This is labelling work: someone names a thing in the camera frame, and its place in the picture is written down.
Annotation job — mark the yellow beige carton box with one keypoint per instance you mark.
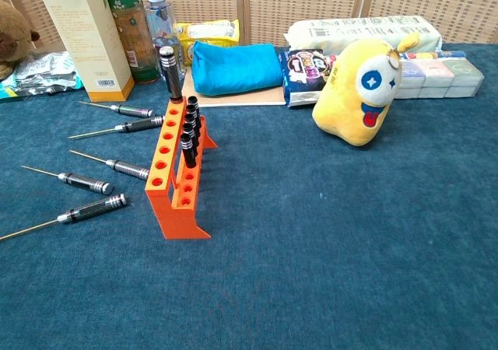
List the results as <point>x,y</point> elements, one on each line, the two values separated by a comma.
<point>85,35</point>

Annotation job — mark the beige flat board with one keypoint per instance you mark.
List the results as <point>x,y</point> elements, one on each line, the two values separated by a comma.
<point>241,99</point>

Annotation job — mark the blue cloth pouch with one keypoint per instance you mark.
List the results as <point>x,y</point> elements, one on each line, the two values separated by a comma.
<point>237,68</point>

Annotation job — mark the yellow snack bag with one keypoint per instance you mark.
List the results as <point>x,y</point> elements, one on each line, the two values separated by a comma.
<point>210,33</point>

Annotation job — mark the green tea bottle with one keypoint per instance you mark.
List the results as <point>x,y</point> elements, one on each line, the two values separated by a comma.
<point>134,35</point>

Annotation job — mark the plastic food wrap box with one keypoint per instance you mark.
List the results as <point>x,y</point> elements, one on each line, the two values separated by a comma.
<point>435,55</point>

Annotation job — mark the brown capybara plush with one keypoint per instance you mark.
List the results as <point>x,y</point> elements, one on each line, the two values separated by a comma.
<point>13,39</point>

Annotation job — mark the large white tissue pack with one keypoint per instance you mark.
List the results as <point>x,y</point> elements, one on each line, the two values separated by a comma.
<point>350,29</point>

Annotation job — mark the black silver precision screwdriver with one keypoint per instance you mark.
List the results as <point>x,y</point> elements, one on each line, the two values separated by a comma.
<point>89,210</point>
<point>136,125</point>
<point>128,168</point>
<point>134,111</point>
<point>85,183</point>

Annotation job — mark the blue carpet table cover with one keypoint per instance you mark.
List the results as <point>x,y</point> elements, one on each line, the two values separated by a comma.
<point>311,249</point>

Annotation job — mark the dark purple snack bag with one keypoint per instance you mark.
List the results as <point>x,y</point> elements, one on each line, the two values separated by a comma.
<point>303,70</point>

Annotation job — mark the silver crinkled foil pack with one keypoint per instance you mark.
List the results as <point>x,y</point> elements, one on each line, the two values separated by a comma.
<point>43,70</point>

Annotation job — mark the teal white wipes pack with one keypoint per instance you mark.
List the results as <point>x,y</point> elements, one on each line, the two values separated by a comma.
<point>11,91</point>

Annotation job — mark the yellow plush toy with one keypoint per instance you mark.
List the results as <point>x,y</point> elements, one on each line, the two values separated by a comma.
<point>350,105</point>

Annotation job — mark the clear water bottle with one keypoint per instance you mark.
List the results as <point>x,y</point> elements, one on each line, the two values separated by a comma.
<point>161,23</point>

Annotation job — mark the multicolour pocket tissue pack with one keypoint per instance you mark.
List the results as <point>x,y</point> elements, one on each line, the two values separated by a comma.
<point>439,78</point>

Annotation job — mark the woven folding screen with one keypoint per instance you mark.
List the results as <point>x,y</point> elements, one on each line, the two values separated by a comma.
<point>303,4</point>

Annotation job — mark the small black screwdriver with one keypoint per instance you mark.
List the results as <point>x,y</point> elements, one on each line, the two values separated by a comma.
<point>189,151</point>
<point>190,117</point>
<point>188,129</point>
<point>193,104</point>

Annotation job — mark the orange screwdriver rack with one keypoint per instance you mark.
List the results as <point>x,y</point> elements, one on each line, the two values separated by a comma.
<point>163,210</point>

